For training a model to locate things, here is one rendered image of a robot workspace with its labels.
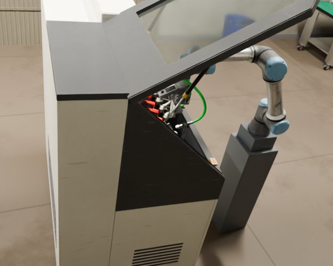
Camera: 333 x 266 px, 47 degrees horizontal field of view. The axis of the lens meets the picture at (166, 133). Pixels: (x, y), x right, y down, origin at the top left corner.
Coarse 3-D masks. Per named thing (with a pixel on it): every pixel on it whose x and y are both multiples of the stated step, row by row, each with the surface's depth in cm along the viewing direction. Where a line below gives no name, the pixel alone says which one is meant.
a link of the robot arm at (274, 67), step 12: (264, 60) 205; (276, 60) 200; (264, 72) 206; (276, 72) 203; (276, 84) 211; (276, 96) 216; (276, 108) 222; (264, 120) 238; (276, 120) 227; (276, 132) 232
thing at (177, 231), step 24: (120, 216) 199; (144, 216) 204; (168, 216) 210; (192, 216) 217; (120, 240) 211; (144, 240) 218; (168, 240) 225; (192, 240) 232; (120, 264) 226; (144, 264) 233; (168, 264) 241; (192, 264) 250
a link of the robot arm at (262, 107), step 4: (264, 100) 242; (260, 104) 242; (264, 104) 239; (260, 108) 242; (264, 108) 239; (256, 112) 247; (260, 112) 242; (264, 112) 238; (256, 116) 247; (260, 116) 243; (260, 120) 245
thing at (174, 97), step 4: (176, 84) 199; (188, 84) 200; (180, 88) 199; (184, 88) 199; (180, 92) 202; (172, 96) 207; (176, 96) 202; (180, 96) 202; (188, 96) 203; (172, 100) 207; (184, 100) 205
